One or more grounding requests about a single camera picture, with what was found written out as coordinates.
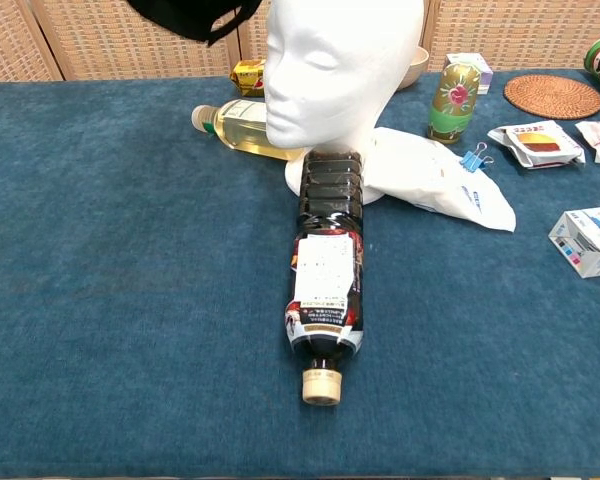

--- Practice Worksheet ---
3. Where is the yellow snack packet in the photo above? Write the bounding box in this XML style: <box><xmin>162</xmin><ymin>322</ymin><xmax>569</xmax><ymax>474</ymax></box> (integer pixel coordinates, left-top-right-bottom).
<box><xmin>229</xmin><ymin>58</ymin><xmax>267</xmax><ymax>98</ymax></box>

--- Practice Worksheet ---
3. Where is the dark drink plastic bottle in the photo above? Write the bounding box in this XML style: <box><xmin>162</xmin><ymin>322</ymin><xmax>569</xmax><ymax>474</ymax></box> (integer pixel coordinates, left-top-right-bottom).
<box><xmin>284</xmin><ymin>148</ymin><xmax>367</xmax><ymax>407</ymax></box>

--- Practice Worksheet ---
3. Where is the white foam mannequin head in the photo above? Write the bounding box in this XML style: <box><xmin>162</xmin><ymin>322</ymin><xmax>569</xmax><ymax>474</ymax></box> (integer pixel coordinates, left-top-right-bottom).
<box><xmin>263</xmin><ymin>0</ymin><xmax>425</xmax><ymax>207</ymax></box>

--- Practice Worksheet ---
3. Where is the pale yellow tea bottle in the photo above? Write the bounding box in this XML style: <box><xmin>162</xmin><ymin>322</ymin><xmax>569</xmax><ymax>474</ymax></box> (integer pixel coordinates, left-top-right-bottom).
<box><xmin>190</xmin><ymin>98</ymin><xmax>306</xmax><ymax>162</ymax></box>

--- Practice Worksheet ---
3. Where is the woven folding screen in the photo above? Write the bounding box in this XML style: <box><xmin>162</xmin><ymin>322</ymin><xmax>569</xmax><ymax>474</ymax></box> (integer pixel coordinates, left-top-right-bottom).
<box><xmin>0</xmin><ymin>0</ymin><xmax>600</xmax><ymax>82</ymax></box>

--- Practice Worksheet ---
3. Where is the beige bowl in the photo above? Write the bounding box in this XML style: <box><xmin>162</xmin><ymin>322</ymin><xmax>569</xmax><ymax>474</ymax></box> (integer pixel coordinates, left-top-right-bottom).
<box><xmin>395</xmin><ymin>45</ymin><xmax>431</xmax><ymax>91</ymax></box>

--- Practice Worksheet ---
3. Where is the black baseball cap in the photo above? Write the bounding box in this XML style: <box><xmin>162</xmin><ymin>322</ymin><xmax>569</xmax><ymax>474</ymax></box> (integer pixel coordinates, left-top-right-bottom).
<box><xmin>126</xmin><ymin>0</ymin><xmax>264</xmax><ymax>48</ymax></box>

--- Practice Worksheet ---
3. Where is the cake snack packet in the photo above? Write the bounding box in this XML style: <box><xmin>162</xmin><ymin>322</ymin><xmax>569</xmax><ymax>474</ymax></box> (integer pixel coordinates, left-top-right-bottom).
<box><xmin>486</xmin><ymin>119</ymin><xmax>587</xmax><ymax>171</ymax></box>

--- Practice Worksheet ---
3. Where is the green gold egg doll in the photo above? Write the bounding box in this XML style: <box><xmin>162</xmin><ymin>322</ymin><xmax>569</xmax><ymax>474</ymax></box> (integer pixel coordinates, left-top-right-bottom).
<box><xmin>426</xmin><ymin>60</ymin><xmax>483</xmax><ymax>145</ymax></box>

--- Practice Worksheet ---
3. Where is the round woven rattan coaster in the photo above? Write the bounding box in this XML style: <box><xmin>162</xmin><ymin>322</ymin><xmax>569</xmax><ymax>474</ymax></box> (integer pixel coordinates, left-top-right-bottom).
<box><xmin>503</xmin><ymin>74</ymin><xmax>600</xmax><ymax>121</ymax></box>

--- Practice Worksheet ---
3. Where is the blue binder clip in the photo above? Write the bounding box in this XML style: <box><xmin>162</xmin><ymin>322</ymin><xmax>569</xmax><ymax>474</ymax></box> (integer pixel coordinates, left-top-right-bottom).
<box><xmin>458</xmin><ymin>141</ymin><xmax>495</xmax><ymax>174</ymax></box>

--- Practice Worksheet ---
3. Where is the purple white juice carton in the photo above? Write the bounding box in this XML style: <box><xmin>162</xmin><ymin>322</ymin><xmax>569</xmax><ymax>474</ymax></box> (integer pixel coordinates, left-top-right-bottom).
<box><xmin>444</xmin><ymin>52</ymin><xmax>495</xmax><ymax>96</ymax></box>

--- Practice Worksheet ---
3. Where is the white plastic bag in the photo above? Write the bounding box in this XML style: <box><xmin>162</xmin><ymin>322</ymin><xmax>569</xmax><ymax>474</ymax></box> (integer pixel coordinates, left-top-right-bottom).
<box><xmin>364</xmin><ymin>126</ymin><xmax>517</xmax><ymax>233</ymax></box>

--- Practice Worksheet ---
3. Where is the white blue milk carton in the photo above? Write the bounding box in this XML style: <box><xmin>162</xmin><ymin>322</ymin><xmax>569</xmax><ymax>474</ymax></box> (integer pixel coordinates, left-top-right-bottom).
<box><xmin>548</xmin><ymin>204</ymin><xmax>600</xmax><ymax>280</ymax></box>

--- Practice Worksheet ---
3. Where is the blue tablecloth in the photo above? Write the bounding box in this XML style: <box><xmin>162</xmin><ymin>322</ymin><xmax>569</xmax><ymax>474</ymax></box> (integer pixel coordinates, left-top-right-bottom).
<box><xmin>0</xmin><ymin>69</ymin><xmax>600</xmax><ymax>479</ymax></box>

